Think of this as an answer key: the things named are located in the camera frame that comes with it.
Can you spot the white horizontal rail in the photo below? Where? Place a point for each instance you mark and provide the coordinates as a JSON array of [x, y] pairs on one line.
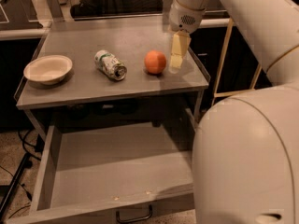
[[153, 25]]

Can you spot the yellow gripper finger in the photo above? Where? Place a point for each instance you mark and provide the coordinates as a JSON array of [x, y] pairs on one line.
[[180, 43]]

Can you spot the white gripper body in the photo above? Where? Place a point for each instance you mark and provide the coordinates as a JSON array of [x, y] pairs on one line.
[[183, 19]]

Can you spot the white paper bowl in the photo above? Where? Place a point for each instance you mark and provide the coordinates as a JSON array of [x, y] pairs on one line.
[[48, 70]]

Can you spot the yellow hand truck frame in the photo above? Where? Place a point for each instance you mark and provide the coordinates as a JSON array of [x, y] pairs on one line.
[[238, 70]]

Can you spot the open grey top drawer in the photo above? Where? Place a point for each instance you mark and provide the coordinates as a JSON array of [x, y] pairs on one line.
[[109, 175]]

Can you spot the person in dark clothes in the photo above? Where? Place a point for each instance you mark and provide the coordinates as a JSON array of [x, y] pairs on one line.
[[98, 8]]

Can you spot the crushed green white can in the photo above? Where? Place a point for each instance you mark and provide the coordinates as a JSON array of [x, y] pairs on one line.
[[110, 65]]

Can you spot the orange fruit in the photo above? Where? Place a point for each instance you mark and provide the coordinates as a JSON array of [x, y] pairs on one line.
[[155, 62]]

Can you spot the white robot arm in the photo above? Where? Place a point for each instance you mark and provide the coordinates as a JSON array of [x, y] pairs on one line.
[[246, 147]]

